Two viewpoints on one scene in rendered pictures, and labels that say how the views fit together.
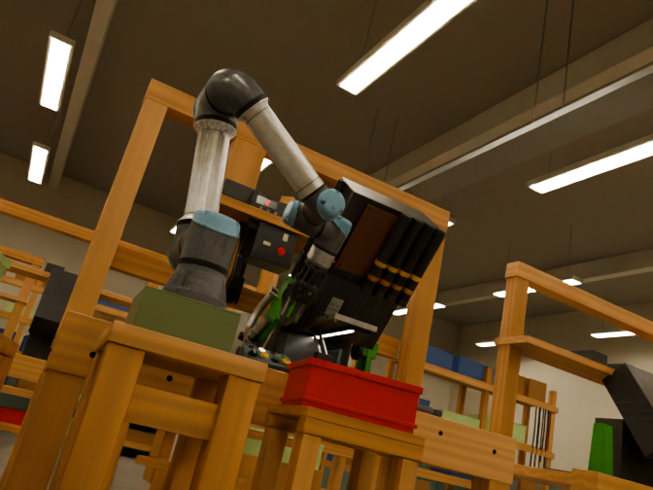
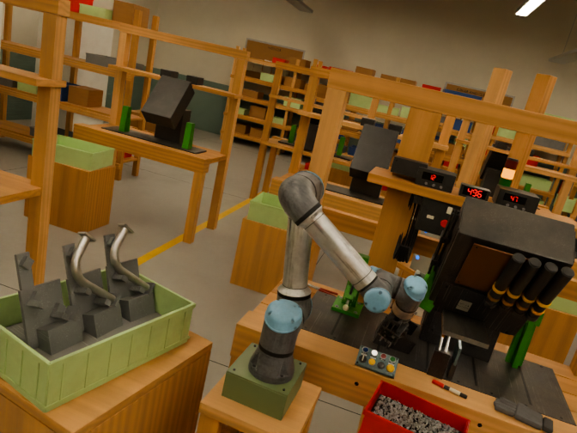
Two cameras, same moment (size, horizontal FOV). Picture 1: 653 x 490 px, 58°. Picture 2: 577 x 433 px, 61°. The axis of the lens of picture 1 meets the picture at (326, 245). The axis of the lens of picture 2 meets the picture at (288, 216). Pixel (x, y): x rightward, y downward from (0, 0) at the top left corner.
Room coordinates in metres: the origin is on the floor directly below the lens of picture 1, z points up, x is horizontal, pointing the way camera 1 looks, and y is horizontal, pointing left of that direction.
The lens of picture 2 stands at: (0.16, -0.53, 1.87)
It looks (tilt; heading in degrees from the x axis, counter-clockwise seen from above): 16 degrees down; 36
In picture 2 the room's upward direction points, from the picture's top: 13 degrees clockwise
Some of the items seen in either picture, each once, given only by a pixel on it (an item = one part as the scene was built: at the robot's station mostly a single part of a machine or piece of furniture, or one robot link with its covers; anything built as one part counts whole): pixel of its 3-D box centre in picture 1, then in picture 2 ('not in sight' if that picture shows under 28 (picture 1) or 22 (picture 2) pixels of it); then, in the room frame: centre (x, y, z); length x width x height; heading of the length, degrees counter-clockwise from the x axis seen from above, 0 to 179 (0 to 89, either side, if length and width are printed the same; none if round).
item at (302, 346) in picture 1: (304, 348); (464, 308); (2.29, -0.01, 1.07); 0.30 x 0.18 x 0.34; 113
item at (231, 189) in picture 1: (238, 194); (409, 167); (2.21, 0.39, 1.59); 0.15 x 0.07 x 0.07; 113
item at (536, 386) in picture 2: not in sight; (426, 350); (2.12, 0.04, 0.89); 1.10 x 0.42 x 0.02; 113
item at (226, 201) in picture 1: (293, 238); (470, 199); (2.36, 0.14, 1.52); 0.90 x 0.25 x 0.04; 113
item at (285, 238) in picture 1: (269, 248); (438, 215); (2.27, 0.22, 1.42); 0.17 x 0.12 x 0.15; 113
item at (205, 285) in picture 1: (197, 287); (274, 356); (1.34, 0.27, 0.99); 0.15 x 0.15 x 0.10
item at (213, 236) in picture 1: (211, 240); (282, 324); (1.35, 0.27, 1.11); 0.13 x 0.12 x 0.14; 24
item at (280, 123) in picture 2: not in sight; (290, 107); (9.32, 6.90, 1.11); 3.01 x 0.54 x 2.23; 115
